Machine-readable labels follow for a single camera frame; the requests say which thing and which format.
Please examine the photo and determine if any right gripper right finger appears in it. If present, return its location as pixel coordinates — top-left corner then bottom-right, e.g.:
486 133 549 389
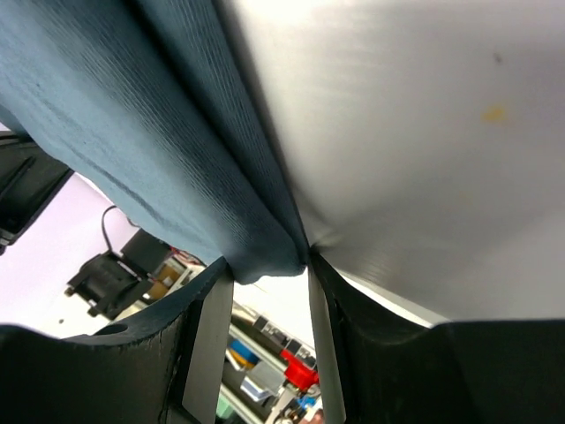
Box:
306 251 464 424

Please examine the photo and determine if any blue-grey t shirt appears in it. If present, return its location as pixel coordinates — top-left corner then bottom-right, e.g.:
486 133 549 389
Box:
1 1 308 284

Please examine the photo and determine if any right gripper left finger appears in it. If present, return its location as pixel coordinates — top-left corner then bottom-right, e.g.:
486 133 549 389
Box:
61 256 235 424

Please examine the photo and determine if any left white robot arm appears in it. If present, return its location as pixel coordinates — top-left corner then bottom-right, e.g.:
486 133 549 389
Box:
1 132 172 320

